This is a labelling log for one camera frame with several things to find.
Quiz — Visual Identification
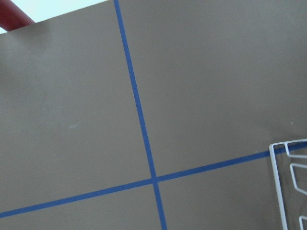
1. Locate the red cylinder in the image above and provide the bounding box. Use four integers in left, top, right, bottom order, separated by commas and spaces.
0, 0, 35, 32

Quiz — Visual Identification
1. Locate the white wire cup holder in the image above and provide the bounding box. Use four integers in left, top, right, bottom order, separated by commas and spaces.
269, 139, 307, 230

